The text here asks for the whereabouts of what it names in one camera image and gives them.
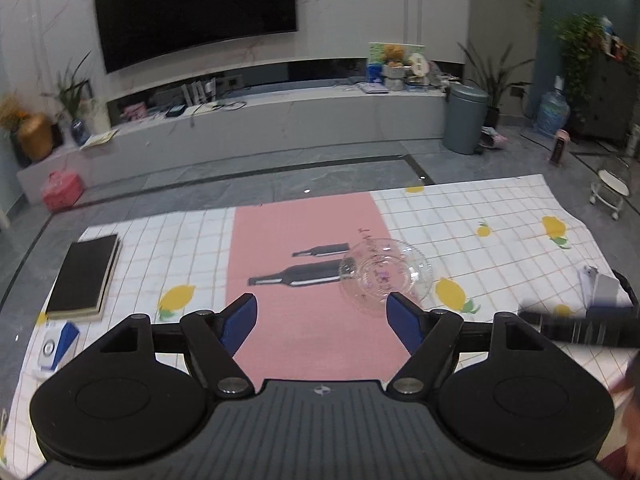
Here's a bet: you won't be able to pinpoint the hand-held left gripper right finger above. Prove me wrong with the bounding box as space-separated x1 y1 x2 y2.
386 291 549 399

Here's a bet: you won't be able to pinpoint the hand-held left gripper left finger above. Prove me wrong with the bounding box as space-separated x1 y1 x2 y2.
95 293 259 400

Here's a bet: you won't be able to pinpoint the clear glass plate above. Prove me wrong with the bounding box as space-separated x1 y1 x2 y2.
339 237 434 317

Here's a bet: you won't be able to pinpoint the person's right hand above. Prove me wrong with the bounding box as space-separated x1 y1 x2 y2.
611 357 640 453

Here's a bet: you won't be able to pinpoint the lemon printed checked mat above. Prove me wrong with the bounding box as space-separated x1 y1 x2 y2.
0 173 640 480

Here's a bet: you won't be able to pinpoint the dark red cloth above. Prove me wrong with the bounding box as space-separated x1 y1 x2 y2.
597 442 640 480

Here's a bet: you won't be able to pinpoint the white wheeled stool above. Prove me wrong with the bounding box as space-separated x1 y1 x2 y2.
589 157 632 220

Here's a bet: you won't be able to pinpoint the black hardcover book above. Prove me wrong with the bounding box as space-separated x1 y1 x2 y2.
44 233 122 324

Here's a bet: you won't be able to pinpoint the pink space heater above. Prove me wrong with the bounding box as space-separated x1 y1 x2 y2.
548 129 572 166

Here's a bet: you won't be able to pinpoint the white and blue box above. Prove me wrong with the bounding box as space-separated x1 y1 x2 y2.
30 320 81 379

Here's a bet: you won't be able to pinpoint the pink slippers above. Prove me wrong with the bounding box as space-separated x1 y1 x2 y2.
479 127 509 152

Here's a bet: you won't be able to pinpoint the grey television console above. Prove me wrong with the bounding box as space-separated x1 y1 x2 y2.
15 57 451 206

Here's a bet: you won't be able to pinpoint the grey trash bin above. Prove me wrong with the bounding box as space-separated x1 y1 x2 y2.
442 83 491 155

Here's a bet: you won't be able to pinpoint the blue water bottle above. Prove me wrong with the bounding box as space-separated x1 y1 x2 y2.
535 90 571 139

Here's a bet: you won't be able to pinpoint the pink storage case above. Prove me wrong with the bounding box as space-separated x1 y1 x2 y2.
41 170 84 213

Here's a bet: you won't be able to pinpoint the white router with antennas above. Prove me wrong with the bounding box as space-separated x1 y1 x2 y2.
179 78 219 114

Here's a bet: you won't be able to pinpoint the yellow papers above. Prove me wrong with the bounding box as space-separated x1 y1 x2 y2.
79 128 120 151

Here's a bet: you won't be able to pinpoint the potted long-leaf plant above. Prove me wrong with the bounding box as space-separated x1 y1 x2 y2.
457 42 534 129

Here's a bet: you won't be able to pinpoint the blue vase with green plant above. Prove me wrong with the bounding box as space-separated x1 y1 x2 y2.
42 52 96 146

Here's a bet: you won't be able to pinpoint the green picture board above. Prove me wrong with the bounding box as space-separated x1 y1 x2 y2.
368 42 426 84

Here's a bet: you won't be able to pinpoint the gold vase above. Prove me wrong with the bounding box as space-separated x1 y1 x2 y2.
17 113 55 162

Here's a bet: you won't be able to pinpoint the bushy green plant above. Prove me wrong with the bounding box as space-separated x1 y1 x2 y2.
552 12 608 126

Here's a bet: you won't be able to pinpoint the dark vase with dried flowers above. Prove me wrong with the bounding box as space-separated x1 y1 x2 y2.
0 92 32 169

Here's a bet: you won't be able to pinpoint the black television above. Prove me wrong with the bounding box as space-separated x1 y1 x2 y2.
91 0 300 75

